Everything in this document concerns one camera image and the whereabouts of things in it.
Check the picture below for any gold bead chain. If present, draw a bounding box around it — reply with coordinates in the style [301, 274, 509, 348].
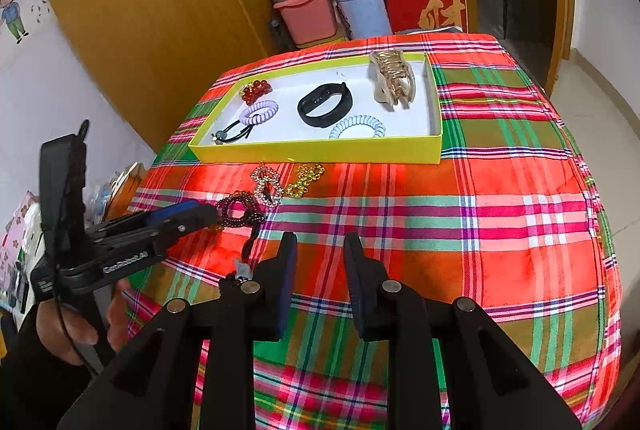
[285, 163, 326, 197]

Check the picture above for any black cord hair tie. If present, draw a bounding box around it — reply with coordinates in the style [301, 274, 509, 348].
[210, 119, 253, 146]

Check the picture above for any lavender spiral hair tie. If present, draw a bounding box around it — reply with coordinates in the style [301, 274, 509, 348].
[239, 99, 280, 127]

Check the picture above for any red gift box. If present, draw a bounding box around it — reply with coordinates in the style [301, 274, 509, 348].
[384, 0, 469, 34]

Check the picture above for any yellow shallow box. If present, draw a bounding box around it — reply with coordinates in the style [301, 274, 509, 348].
[189, 52, 444, 166]

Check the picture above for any red and gold bead bracelet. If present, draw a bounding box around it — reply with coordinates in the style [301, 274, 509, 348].
[239, 80, 273, 105]

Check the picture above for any cardboard box with orange items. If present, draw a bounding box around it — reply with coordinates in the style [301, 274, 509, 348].
[102, 163, 148, 221]

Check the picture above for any person's left hand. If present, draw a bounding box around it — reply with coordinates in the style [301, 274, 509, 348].
[35, 277, 133, 366]

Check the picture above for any red green plaid tablecloth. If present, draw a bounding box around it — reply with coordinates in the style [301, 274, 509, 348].
[122, 32, 623, 430]

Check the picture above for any black cable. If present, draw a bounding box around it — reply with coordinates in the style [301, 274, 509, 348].
[52, 260, 103, 376]

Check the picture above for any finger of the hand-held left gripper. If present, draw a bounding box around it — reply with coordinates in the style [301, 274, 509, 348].
[90, 201, 201, 236]
[95, 204, 219, 261]

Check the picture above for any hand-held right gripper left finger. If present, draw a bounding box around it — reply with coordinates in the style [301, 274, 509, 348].
[57, 231, 299, 430]

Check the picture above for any black smart band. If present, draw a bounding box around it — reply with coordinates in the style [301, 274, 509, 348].
[297, 81, 352, 128]

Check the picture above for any rhinestone bracelet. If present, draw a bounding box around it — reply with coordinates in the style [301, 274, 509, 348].
[251, 166, 285, 208]

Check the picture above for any pink plastic bucket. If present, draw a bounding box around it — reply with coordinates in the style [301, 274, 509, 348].
[272, 0, 338, 48]

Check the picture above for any light blue spiral hair tie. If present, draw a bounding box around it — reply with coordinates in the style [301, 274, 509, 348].
[329, 114, 387, 141]

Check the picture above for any gold hair claw clip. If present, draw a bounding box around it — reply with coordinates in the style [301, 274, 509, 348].
[368, 50, 416, 108]

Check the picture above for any pink printed box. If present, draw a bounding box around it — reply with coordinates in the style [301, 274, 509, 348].
[0, 190, 41, 311]

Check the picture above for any cartoon wall sticker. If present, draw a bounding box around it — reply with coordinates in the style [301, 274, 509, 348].
[0, 0, 51, 46]

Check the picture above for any light blue plastic bucket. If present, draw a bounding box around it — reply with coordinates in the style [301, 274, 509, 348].
[335, 0, 393, 40]

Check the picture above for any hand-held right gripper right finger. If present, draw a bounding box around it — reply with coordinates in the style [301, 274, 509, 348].
[344, 231, 583, 430]

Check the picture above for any wooden wardrobe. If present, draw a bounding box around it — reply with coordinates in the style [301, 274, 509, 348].
[32, 0, 281, 151]

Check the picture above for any person's left forearm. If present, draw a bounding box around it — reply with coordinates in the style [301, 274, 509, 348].
[0, 310, 108, 430]

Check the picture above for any dark red bead bracelet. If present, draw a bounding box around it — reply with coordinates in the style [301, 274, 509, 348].
[212, 191, 267, 283]

